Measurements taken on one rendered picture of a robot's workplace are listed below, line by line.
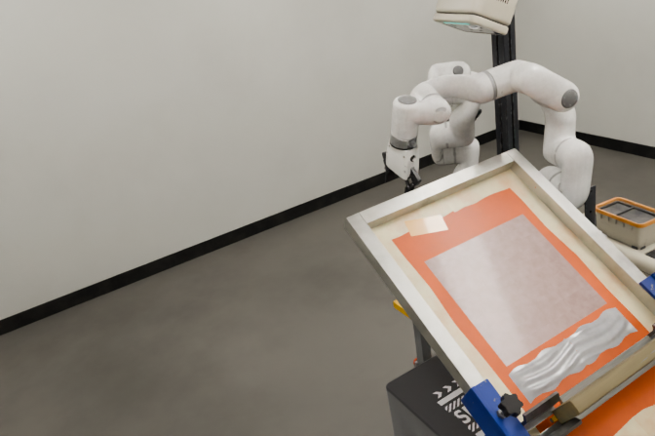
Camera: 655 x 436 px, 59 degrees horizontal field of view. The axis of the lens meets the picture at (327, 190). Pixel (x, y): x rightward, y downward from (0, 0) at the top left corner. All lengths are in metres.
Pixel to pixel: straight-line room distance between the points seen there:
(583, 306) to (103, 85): 3.62
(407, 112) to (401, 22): 3.96
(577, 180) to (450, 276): 0.53
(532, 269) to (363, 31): 3.95
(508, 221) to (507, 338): 0.34
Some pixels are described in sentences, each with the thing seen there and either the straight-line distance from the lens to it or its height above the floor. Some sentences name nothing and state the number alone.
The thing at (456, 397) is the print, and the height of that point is 0.95.
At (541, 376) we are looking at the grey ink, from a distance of 1.40.
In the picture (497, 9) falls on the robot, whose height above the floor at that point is 1.93.
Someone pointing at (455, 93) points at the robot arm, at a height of 1.73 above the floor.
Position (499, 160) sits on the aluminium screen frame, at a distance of 1.70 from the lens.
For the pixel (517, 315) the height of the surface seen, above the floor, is 1.32.
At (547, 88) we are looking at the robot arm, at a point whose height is 1.74.
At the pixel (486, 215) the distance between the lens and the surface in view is 1.60.
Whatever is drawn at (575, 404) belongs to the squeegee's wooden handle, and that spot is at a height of 1.29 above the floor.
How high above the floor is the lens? 2.17
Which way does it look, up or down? 22 degrees down
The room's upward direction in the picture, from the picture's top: 10 degrees counter-clockwise
